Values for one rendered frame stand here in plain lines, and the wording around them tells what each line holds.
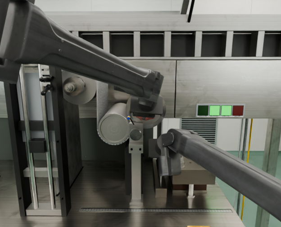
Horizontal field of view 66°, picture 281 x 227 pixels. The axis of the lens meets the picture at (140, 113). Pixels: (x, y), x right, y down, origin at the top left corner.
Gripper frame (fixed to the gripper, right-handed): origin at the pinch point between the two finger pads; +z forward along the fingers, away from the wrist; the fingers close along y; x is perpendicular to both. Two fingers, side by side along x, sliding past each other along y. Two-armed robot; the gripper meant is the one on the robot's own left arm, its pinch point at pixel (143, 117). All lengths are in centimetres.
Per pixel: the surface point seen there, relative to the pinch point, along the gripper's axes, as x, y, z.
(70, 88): 3.0, -24.4, -9.2
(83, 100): 6.3, -22.5, 2.5
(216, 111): 22, 40, 27
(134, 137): -7.4, -2.7, 0.9
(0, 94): 24, -72, 33
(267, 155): 12, 84, 57
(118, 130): -2.0, -8.5, 7.8
